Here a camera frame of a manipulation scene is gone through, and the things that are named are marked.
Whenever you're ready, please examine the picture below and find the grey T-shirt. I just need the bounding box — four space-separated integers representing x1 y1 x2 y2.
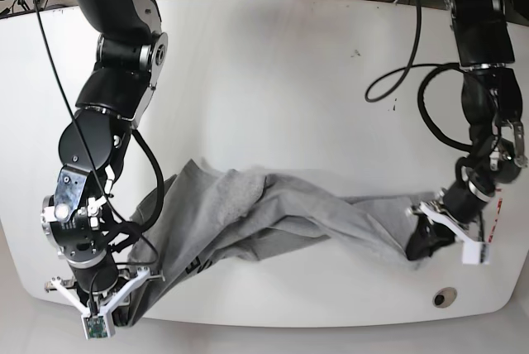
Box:
123 161 433 328

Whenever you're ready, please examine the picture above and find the red tape rectangle marking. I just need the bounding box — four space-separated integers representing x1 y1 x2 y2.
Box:
487 188 503 244

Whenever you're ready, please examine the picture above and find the right table cable grommet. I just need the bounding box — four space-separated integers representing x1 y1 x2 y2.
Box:
432 287 458 309

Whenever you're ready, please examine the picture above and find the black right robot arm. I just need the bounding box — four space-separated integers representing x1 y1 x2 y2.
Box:
41 0 168 339

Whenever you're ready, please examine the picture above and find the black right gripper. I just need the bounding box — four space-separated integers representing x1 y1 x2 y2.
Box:
68 255 131 328

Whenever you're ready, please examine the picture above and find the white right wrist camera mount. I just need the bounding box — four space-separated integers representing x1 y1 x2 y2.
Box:
45 266 165 340

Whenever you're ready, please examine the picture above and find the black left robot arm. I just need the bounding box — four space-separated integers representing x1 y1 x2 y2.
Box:
405 0 527 261

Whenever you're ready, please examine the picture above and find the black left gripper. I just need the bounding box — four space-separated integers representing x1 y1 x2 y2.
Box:
405 182 494 261

